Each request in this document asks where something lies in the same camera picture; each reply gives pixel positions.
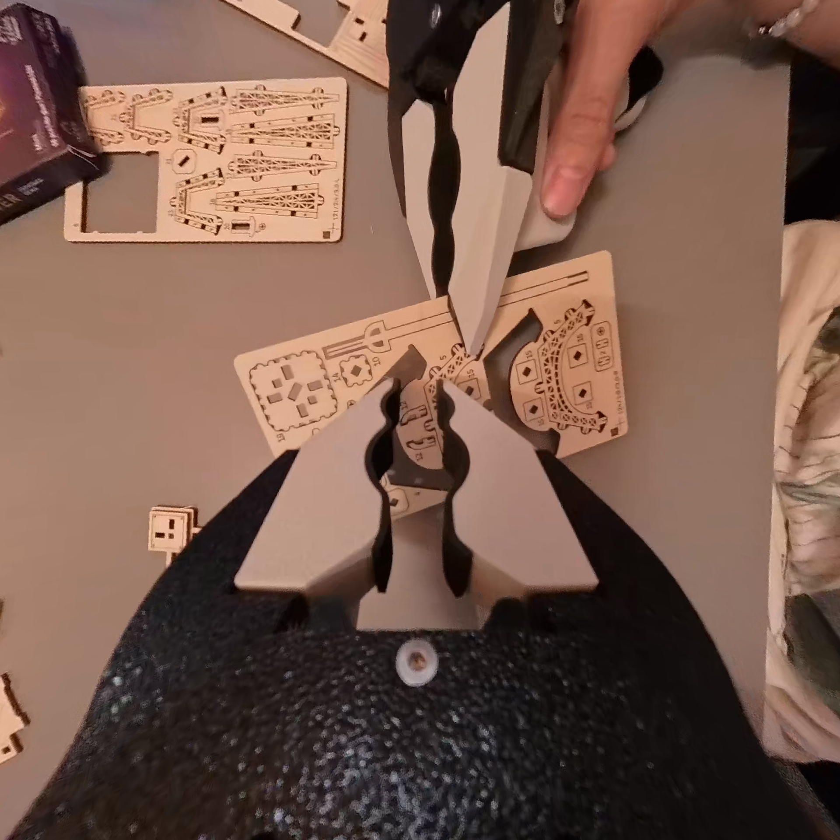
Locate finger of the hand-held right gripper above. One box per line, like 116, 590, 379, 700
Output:
398, 97, 455, 306
433, 0, 534, 358

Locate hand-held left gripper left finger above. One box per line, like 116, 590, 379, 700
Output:
234, 377, 401, 601

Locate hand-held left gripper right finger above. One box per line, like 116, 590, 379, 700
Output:
440, 378, 601, 599

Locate wooden puzzle sheet with arches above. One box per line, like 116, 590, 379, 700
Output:
234, 249, 629, 525

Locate grey desk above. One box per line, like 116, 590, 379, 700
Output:
0, 0, 791, 837

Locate person's right hand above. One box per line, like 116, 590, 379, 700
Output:
543, 0, 750, 221

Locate wooden puzzle sheet with towers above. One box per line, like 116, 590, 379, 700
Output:
63, 77, 349, 245

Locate person's printed white shirt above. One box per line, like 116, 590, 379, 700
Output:
764, 220, 840, 765

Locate loose wooden puzzle pieces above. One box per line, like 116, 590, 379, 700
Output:
0, 672, 30, 765

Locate dark cardboard box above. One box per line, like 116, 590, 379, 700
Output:
0, 3, 106, 227

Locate wooden frame with square pieces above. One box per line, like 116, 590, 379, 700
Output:
150, 504, 201, 567

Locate leftover wooden puzzle frame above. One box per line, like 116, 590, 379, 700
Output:
220, 0, 391, 89

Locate beaded bracelet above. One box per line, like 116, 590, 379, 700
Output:
745, 0, 824, 39

